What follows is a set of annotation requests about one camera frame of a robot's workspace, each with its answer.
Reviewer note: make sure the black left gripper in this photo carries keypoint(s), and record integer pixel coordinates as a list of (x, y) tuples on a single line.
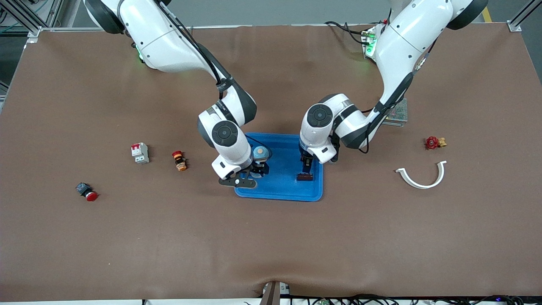
[(306, 162)]

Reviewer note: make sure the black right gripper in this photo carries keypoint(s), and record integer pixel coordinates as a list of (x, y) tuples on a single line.
[(259, 166)]

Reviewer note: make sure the black electrolytic capacitor block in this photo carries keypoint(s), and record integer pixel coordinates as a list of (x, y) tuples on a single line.
[(305, 178)]

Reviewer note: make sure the blue call bell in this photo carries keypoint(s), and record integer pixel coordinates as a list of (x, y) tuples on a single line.
[(261, 151)]

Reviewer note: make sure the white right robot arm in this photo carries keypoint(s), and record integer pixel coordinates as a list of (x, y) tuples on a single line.
[(169, 46)]

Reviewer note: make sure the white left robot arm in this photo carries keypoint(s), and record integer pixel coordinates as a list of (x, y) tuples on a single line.
[(406, 38)]

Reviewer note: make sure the blue plastic tray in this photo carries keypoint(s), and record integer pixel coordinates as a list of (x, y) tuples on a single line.
[(279, 186)]

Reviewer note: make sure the brown table mat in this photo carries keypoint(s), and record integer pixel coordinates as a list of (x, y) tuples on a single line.
[(271, 245)]

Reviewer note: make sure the metal mesh power supply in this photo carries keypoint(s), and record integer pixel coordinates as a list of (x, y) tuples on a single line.
[(400, 114)]

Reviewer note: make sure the white curved plastic clip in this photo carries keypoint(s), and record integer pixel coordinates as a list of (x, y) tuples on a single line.
[(421, 186)]

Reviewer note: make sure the white red circuit breaker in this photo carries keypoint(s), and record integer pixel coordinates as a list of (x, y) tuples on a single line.
[(140, 153)]

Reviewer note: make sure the grey metal table clamp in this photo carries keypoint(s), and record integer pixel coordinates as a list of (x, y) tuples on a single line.
[(274, 294)]

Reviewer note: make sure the red mushroom push button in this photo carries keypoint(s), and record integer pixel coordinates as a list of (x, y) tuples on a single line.
[(87, 191)]

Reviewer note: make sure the orange emergency stop switch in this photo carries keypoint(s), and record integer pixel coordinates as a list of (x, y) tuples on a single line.
[(180, 161)]

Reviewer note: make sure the aluminium frame corner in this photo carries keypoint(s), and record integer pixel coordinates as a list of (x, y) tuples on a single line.
[(21, 17), (523, 17)]

